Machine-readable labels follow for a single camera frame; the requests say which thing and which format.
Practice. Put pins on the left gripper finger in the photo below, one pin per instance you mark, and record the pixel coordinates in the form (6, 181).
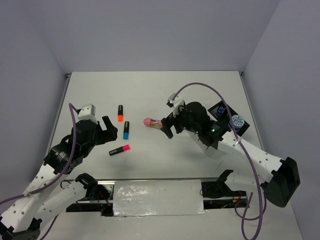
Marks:
(107, 122)
(110, 134)

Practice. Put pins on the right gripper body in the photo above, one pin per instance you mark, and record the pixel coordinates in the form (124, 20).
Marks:
(184, 121)

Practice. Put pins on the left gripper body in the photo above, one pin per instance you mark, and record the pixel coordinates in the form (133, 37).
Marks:
(99, 139)

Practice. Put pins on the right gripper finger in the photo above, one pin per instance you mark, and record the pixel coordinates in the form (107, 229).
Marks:
(168, 122)
(167, 132)

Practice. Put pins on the blue highlighter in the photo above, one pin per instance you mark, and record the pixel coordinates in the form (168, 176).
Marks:
(126, 130)

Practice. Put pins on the orange highlighter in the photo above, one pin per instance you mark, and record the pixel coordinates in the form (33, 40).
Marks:
(120, 113)

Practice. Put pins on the pink-capped pen tube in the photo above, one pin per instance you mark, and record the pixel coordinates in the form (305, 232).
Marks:
(152, 123)

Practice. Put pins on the pink highlighter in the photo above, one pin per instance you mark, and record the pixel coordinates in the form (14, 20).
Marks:
(119, 150)

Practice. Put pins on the small blue-capped bottle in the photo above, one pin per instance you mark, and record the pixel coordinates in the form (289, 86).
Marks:
(221, 110)

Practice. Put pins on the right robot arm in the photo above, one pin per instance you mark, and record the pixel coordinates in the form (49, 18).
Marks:
(220, 129)

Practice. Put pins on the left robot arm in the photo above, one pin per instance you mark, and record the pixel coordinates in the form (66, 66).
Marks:
(25, 219)

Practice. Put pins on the black tray container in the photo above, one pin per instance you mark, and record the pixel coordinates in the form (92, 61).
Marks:
(224, 118)

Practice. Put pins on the white compartment organizer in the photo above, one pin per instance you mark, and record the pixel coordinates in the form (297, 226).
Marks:
(208, 151)

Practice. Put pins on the silver taped panel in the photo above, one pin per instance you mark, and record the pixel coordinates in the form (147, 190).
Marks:
(157, 198)

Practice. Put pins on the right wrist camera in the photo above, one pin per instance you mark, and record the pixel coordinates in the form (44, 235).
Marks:
(175, 103)

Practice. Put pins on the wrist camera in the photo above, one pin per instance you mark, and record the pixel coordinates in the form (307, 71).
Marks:
(87, 112)
(175, 103)

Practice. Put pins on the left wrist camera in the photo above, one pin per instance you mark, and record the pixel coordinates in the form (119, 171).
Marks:
(87, 112)

